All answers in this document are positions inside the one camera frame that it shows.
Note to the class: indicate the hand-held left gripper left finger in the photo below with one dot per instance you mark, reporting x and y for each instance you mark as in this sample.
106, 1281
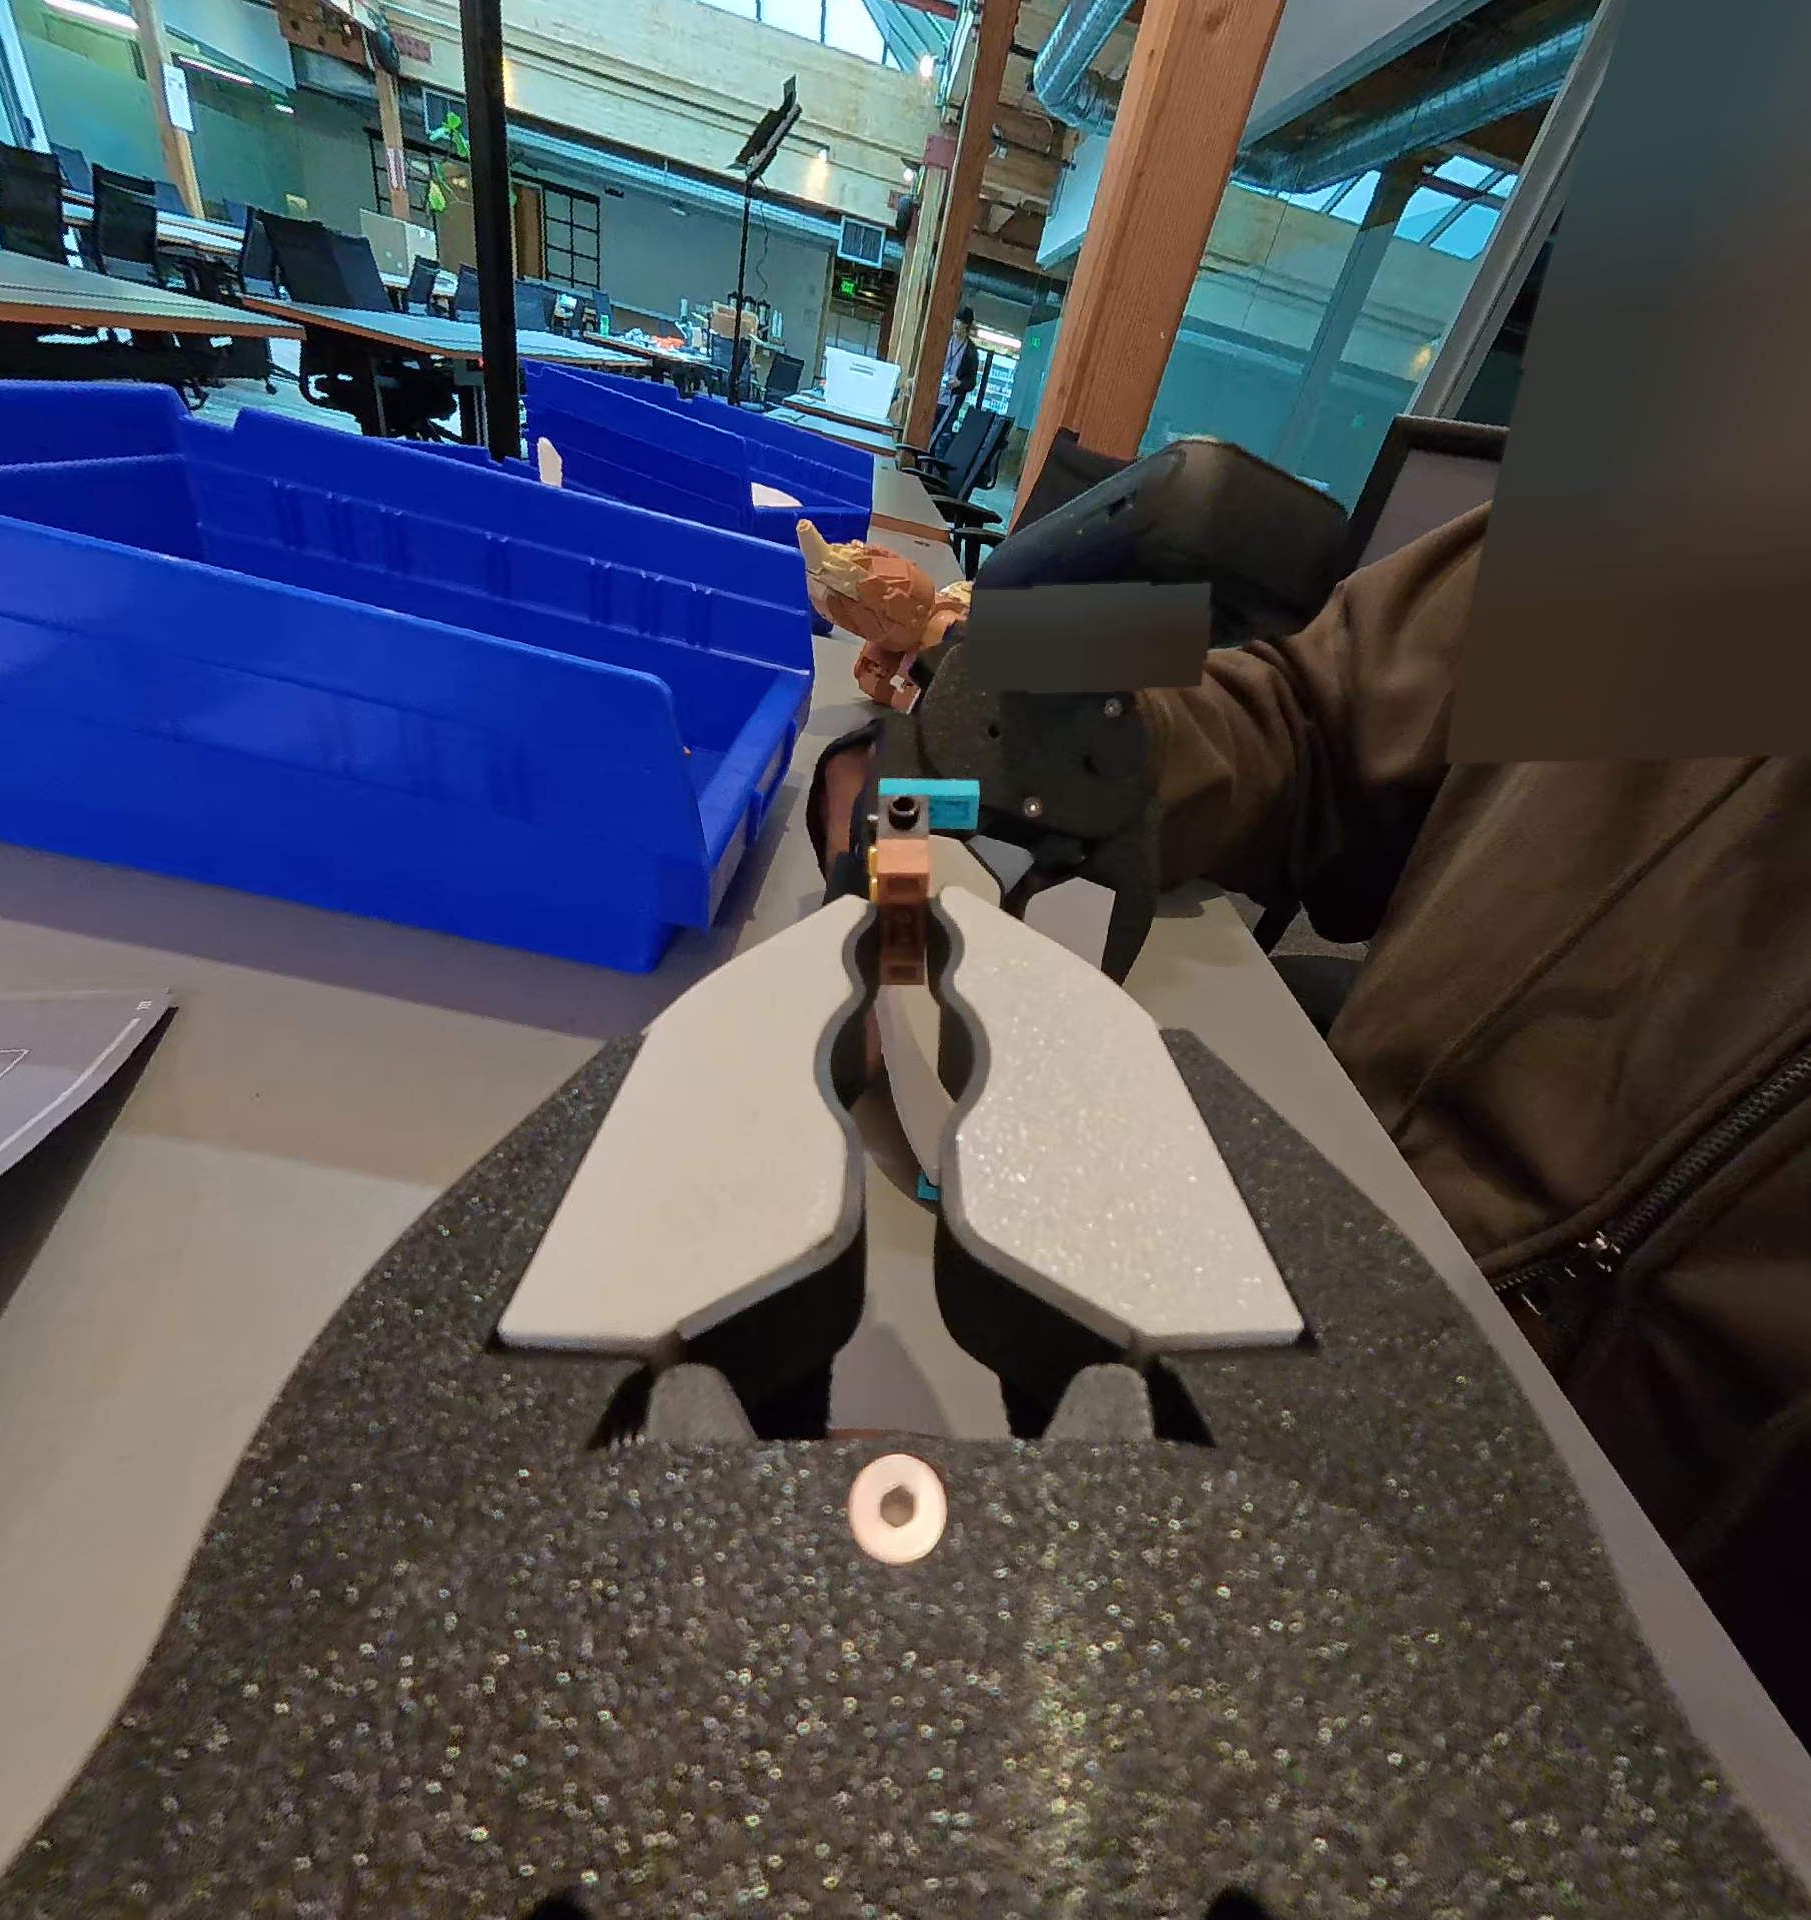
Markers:
681, 1201

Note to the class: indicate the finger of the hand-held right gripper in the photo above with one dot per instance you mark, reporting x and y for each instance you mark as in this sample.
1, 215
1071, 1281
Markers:
1002, 862
911, 1079

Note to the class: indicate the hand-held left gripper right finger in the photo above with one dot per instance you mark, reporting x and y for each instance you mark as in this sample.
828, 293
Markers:
1114, 1201

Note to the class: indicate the yellow and black brick assembly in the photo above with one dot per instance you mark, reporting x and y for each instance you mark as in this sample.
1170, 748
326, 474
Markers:
900, 914

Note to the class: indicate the person's right forearm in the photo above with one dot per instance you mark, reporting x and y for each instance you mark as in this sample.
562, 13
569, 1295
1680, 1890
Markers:
1295, 721

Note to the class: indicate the person's right hand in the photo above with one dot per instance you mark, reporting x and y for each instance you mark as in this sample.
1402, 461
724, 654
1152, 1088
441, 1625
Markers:
845, 819

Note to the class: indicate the tan and brown brick dinosaur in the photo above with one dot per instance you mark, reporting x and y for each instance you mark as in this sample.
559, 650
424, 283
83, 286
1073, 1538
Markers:
890, 599

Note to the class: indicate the black office chair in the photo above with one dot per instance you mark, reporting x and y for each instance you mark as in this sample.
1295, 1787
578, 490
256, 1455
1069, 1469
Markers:
964, 466

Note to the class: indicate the white board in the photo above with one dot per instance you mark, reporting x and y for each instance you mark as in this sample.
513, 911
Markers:
859, 387

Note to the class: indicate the dark padded chair back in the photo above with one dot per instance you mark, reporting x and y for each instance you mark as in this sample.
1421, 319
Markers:
1424, 480

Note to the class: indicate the person in brown jacket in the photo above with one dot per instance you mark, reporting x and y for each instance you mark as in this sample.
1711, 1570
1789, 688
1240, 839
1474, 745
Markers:
1595, 1049

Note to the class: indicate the blue storage bin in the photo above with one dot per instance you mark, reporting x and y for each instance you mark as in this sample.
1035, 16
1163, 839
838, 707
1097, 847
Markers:
470, 524
665, 435
319, 750

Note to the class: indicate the thin wooden column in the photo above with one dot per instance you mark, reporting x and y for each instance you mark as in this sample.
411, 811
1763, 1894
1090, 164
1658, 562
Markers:
964, 195

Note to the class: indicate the brick instruction booklet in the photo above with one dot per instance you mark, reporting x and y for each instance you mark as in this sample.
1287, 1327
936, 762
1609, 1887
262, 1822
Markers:
35, 1079

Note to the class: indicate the black light stand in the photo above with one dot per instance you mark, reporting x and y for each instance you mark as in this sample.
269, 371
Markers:
761, 150

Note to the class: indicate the long wooden office table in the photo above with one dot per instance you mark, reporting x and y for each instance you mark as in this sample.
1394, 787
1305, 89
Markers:
111, 293

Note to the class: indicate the row of black office chairs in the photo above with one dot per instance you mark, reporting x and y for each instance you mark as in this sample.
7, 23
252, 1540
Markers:
139, 225

